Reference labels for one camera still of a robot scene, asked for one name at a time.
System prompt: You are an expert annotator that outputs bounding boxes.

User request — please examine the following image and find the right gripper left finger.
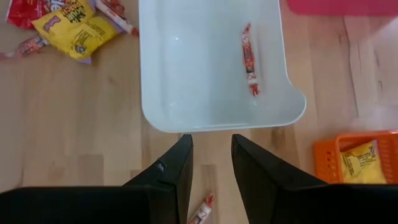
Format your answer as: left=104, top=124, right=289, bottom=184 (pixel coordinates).
left=0, top=134, right=194, bottom=224

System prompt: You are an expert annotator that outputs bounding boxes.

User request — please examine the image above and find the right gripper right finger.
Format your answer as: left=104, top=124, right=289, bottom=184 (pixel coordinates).
left=231, top=134, right=398, bottom=224

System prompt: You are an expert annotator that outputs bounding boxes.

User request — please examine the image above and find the yellow Sour Patch candy bag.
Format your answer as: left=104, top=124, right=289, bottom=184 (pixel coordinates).
left=339, top=139, right=388, bottom=185
left=30, top=0, right=121, bottom=65

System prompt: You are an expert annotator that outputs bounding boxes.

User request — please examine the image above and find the Smarties candy roll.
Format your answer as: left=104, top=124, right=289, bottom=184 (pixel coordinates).
left=0, top=33, right=50, bottom=60
left=187, top=194, right=216, bottom=224
left=94, top=0, right=140, bottom=38
left=241, top=22, right=261, bottom=98

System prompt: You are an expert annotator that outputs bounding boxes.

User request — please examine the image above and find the red Skittles candy bag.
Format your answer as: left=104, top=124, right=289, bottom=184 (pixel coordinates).
left=5, top=0, right=65, bottom=30

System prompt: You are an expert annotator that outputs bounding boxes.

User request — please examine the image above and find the orange plastic basket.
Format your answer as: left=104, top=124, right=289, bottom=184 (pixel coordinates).
left=313, top=130, right=398, bottom=185

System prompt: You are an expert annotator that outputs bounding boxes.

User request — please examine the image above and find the white plastic bin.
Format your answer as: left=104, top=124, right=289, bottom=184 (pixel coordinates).
left=138, top=0, right=307, bottom=134

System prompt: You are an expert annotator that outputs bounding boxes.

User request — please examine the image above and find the pink plastic bin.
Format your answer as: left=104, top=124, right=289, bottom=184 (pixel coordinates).
left=285, top=0, right=398, bottom=17

